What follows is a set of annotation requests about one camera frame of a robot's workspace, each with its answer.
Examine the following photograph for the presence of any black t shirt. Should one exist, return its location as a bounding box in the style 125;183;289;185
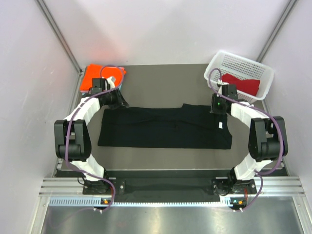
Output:
97;104;232;150

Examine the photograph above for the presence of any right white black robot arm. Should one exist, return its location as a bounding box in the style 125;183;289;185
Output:
211;83;288;193

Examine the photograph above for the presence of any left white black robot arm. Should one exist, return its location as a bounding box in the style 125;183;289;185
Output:
54;75;129;194

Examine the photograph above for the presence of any orange folded t shirt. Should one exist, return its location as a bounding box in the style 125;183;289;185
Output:
79;64;126;93

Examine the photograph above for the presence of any red t shirt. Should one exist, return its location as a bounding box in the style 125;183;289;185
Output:
221;74;260;96

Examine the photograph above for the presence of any white plastic basket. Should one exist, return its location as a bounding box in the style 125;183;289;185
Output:
204;50;274;103

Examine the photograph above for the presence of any left aluminium corner post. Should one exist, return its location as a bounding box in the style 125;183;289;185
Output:
36;0;82;74

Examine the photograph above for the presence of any aluminium corner post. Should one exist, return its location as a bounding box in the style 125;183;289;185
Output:
36;0;82;74
256;0;299;63

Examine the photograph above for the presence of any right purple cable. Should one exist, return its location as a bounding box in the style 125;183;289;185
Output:
207;68;285;212

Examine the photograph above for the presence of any purple cable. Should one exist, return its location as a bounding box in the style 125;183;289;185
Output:
207;68;285;212
48;64;126;227

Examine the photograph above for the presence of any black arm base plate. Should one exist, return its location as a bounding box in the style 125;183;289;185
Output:
82;170;257;202

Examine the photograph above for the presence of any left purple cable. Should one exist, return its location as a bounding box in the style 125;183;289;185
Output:
48;64;126;227

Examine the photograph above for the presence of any right aluminium corner post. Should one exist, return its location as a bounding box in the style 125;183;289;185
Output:
256;0;299;63

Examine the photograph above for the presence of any aluminium frame rail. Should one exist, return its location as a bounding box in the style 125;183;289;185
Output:
39;176;305;196

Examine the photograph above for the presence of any grey slotted cable duct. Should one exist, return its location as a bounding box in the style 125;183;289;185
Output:
48;196;243;208

